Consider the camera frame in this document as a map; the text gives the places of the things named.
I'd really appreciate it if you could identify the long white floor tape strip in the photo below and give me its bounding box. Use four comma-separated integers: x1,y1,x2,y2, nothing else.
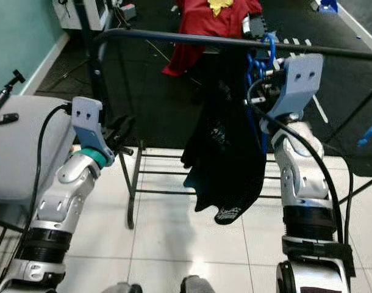
311,92,331,124
284,38,313,60

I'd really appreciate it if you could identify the black clothes rack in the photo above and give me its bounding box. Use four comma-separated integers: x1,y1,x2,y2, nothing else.
73,0,372,231

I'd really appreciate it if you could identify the black tripod stick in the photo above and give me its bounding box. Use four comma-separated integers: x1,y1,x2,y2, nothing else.
0,69,27,118

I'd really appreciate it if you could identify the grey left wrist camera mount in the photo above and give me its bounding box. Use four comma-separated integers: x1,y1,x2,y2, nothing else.
71,96,115,167

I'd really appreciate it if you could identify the grey power adapter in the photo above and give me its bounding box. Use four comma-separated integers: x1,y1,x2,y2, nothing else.
121,3,137,20

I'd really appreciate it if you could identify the black garment gold print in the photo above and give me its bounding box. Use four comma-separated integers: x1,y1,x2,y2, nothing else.
180,50,268,226

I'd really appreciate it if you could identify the small blue object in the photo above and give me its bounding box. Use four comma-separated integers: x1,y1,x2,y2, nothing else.
311,0,340,13

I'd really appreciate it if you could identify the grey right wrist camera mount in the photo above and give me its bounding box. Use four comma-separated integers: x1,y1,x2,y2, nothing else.
267,53,324,118

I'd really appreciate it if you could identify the red garment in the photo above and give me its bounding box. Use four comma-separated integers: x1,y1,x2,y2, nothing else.
162,0,264,78

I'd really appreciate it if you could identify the blue plastic hanger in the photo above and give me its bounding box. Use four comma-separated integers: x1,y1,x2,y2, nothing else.
245,33,278,156
357,115,372,148

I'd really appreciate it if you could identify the small black device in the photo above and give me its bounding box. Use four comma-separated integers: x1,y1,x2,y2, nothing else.
0,112,20,127

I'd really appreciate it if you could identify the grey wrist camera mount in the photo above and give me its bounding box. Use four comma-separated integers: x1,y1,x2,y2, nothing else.
267,53,324,118
71,96,115,167

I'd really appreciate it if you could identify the grey cushioned ottoman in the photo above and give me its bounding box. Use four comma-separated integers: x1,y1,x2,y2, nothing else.
0,95,76,209

